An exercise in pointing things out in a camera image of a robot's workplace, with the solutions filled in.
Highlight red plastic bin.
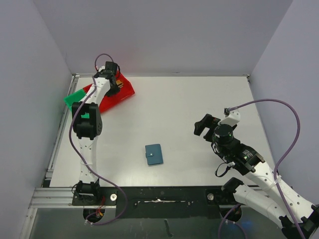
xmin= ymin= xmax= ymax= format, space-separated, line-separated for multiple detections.
xmin=82 ymin=84 xmax=118 ymax=115
xmin=116 ymin=72 xmax=135 ymax=104

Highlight green plastic bin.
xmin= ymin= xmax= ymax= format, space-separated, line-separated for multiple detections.
xmin=64 ymin=89 xmax=86 ymax=110

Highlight blue leather card holder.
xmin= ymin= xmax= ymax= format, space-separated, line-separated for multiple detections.
xmin=145 ymin=144 xmax=163 ymax=166

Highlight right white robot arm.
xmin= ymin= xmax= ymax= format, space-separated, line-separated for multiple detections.
xmin=194 ymin=113 xmax=319 ymax=239

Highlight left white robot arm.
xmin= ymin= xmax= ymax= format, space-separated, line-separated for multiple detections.
xmin=69 ymin=61 xmax=120 ymax=205

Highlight gold card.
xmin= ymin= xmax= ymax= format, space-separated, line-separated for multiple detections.
xmin=116 ymin=80 xmax=124 ymax=88

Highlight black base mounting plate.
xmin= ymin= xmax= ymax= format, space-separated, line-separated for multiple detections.
xmin=72 ymin=186 xmax=237 ymax=219

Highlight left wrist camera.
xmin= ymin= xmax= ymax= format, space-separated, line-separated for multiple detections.
xmin=105 ymin=61 xmax=118 ymax=75

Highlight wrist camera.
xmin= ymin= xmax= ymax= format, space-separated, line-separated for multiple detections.
xmin=105 ymin=61 xmax=118 ymax=75
xmin=218 ymin=107 xmax=241 ymax=127

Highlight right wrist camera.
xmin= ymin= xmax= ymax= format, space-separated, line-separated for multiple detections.
xmin=218 ymin=107 xmax=241 ymax=127

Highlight aluminium frame rail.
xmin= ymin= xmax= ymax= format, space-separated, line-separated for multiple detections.
xmin=29 ymin=187 xmax=118 ymax=209

